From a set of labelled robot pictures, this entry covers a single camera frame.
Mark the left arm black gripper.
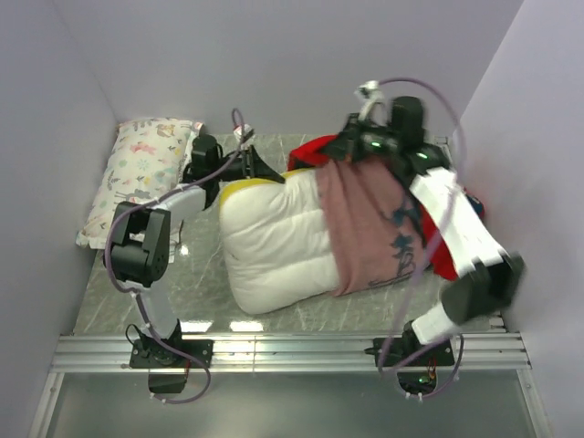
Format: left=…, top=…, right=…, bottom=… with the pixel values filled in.
left=213, top=145, right=286, bottom=192

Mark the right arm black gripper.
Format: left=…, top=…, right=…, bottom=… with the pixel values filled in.
left=318, top=114, right=400, bottom=164

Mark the cream yellow-edged pillow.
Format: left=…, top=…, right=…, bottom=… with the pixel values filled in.
left=218, top=169, right=339, bottom=315

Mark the red cartoon pillowcase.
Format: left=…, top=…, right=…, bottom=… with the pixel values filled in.
left=287, top=134, right=487, bottom=298

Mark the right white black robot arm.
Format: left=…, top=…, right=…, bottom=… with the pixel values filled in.
left=323, top=90, right=525, bottom=365

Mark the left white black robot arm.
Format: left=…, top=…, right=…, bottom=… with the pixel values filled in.
left=104, top=125, right=284, bottom=367

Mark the floral patterned small pillow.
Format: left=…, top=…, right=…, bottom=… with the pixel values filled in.
left=76, top=118, right=205, bottom=250

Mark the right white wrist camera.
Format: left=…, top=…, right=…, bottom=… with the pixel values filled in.
left=354, top=80, right=386, bottom=121

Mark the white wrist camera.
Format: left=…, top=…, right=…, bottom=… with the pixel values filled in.
left=234, top=124, right=255, bottom=144
left=354, top=80, right=386, bottom=121

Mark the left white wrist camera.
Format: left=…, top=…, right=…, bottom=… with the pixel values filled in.
left=234, top=124, right=255, bottom=144

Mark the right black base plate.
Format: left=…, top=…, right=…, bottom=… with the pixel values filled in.
left=382, top=338, right=455, bottom=369

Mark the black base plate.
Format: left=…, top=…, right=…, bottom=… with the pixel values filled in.
left=129, top=338, right=214, bottom=369
left=382, top=338, right=455, bottom=369

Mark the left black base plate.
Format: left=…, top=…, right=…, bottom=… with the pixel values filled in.
left=129, top=338, right=214, bottom=369

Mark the aluminium rail frame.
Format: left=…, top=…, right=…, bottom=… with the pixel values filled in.
left=26, top=285, right=556, bottom=438

